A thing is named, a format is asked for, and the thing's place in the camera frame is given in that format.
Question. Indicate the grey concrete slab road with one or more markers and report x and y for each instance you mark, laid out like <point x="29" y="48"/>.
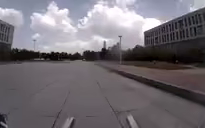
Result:
<point x="73" y="86"/>

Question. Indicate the grey building with windows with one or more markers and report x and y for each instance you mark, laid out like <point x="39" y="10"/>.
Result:
<point x="0" y="35"/>

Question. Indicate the grey stone kerb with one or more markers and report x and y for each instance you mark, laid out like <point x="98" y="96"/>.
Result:
<point x="163" y="86"/>

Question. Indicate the reddish paved sidewalk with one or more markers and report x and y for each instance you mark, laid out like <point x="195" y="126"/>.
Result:
<point x="176" y="76"/>

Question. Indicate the large grey office building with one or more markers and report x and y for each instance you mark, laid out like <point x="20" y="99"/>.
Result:
<point x="186" y="30"/>

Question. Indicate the robot's own part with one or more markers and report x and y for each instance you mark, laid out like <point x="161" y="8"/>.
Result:
<point x="68" y="122"/>
<point x="132" y="121"/>

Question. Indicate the thin distant lamp pole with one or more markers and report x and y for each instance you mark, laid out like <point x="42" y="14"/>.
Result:
<point x="34" y="45"/>

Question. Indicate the distant tall tower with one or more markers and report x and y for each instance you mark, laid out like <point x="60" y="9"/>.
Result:
<point x="104" y="44"/>

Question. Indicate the row of dark trees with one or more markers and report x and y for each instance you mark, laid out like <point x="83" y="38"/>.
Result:
<point x="56" y="55"/>

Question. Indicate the dry grass patch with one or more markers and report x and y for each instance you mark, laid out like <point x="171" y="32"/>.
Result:
<point x="156" y="64"/>

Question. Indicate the tall pale lamp pole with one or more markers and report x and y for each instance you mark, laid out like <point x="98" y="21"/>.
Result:
<point x="120" y="50"/>

